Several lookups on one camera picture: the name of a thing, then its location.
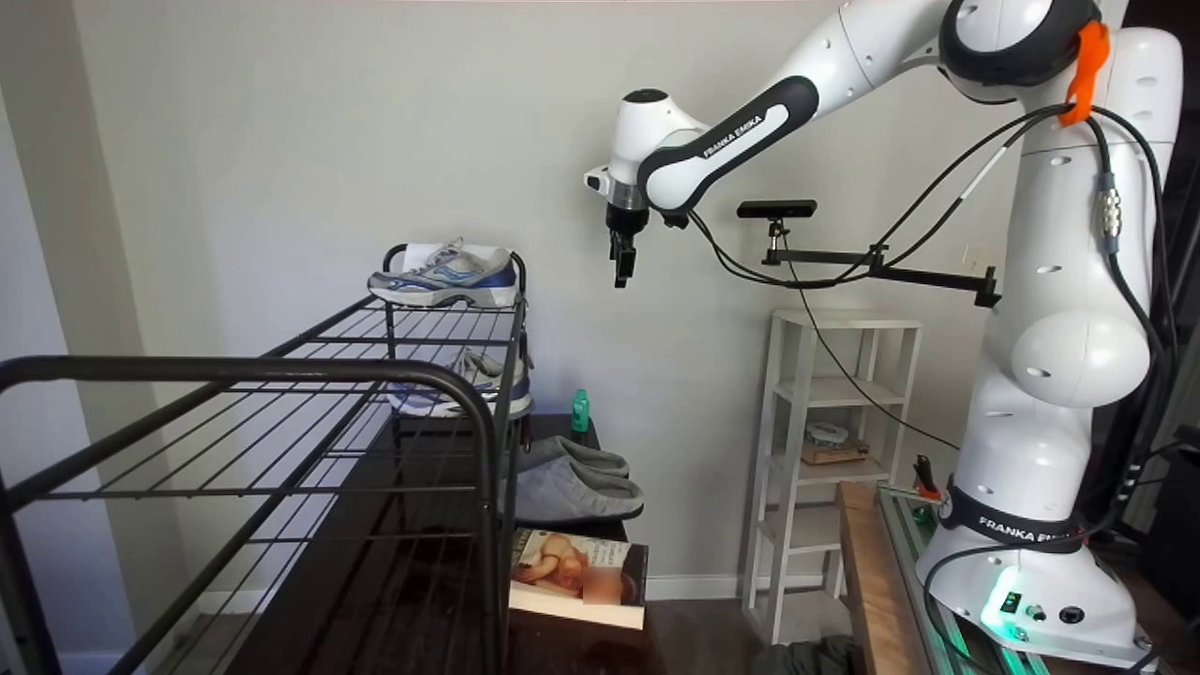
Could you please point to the grey shoes on rack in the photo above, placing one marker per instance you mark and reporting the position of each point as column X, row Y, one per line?
column 480, row 382

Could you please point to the black camera on bar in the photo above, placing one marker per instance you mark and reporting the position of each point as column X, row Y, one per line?
column 773, row 207

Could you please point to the grey felt slipper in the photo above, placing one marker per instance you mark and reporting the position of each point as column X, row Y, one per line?
column 568, row 452
column 575, row 492

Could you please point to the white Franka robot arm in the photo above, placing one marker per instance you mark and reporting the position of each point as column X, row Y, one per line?
column 1061, row 314

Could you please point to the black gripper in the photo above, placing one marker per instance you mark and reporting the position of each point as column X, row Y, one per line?
column 628, row 227

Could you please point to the white blue sneaker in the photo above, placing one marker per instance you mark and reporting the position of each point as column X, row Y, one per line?
column 450, row 284

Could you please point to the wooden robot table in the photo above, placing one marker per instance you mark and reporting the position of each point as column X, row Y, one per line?
column 866, row 586

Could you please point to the small red black bottle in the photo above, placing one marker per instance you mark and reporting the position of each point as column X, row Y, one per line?
column 925, row 481

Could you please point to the black bag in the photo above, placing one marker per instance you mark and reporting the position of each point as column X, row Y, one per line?
column 1163, row 528

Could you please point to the paperback book with portrait cover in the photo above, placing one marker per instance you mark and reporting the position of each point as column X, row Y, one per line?
column 575, row 577

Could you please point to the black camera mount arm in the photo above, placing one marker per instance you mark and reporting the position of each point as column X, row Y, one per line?
column 902, row 267

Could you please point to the white shelf unit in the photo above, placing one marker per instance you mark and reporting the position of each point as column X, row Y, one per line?
column 836, row 332

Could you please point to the green plastic bottle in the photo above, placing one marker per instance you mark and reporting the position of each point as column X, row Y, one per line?
column 583, row 414

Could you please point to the white plastic bag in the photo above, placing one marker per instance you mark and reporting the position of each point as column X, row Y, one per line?
column 413, row 253

